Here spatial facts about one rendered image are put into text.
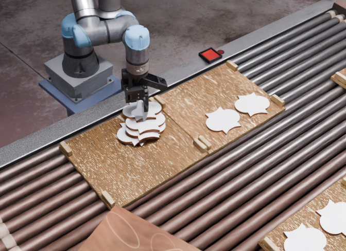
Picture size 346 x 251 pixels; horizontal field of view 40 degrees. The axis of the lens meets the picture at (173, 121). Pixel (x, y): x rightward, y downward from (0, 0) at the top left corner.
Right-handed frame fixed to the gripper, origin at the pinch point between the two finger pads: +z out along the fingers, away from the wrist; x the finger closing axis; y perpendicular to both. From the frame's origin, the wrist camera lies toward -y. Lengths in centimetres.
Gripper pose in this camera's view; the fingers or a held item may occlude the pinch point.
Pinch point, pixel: (143, 110)
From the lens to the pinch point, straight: 173.2
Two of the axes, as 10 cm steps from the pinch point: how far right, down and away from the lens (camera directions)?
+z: -0.5, 7.0, 7.1
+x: 3.0, 6.9, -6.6
